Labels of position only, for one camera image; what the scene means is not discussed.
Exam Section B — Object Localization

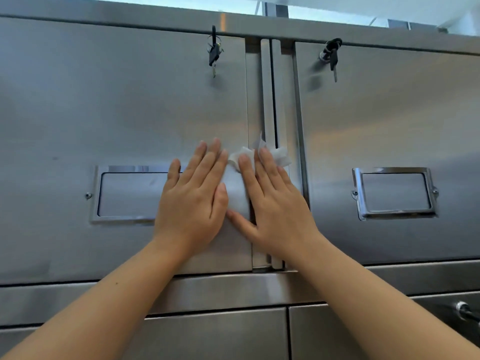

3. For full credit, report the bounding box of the person's right hand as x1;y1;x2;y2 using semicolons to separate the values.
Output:
224;147;325;270

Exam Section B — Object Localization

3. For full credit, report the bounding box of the chrome label holder frame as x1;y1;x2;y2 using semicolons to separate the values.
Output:
351;166;440;222
89;164;185;225

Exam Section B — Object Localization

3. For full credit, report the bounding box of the dark window frame post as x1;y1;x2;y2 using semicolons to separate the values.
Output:
387;18;439;33
256;0;290;19

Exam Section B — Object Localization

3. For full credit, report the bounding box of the person's left forearm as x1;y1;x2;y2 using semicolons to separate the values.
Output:
0;237;196;360

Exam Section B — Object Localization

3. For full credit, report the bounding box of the person's left hand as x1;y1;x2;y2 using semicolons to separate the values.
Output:
151;137;229;266

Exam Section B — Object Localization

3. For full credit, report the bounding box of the person's right forearm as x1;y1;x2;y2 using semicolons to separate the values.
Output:
292;235;480;360

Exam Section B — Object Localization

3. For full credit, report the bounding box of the white wet wipe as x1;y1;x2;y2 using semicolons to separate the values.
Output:
227;131;293;174

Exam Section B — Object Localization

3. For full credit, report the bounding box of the stainless steel cabinet body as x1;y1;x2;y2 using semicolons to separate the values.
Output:
0;0;480;360

